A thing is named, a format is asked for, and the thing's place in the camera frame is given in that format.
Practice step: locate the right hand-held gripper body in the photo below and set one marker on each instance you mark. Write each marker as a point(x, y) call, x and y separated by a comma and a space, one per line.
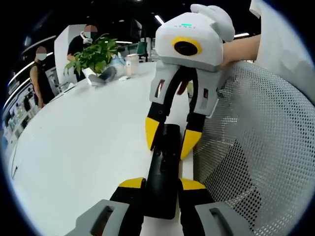
point(209, 37)

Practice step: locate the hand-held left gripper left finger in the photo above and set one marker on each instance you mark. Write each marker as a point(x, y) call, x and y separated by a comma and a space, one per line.
point(123, 209)

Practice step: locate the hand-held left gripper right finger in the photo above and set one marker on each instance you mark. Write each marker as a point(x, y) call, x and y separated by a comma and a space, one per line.
point(197, 209)

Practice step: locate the black remote control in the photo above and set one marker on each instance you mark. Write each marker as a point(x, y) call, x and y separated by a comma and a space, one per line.
point(162, 177)

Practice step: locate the small white blue wrapper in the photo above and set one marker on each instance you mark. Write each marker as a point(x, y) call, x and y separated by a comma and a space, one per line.
point(124, 79)

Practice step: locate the grey mesh office chair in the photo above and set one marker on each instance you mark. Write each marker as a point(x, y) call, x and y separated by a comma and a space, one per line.
point(258, 135)

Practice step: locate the beige drink bottle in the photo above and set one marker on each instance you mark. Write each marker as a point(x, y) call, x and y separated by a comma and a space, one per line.
point(132, 65)

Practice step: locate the dark grey curved object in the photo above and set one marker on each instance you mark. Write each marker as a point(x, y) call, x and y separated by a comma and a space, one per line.
point(103, 77)

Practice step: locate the person's white shirt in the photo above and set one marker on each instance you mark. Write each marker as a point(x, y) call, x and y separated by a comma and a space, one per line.
point(283, 41)

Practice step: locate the light blue plastic bag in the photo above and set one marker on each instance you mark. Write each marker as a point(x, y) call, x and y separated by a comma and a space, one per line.
point(118, 61)

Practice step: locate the green potted plant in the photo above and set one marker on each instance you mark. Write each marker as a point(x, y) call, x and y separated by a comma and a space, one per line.
point(96, 54)

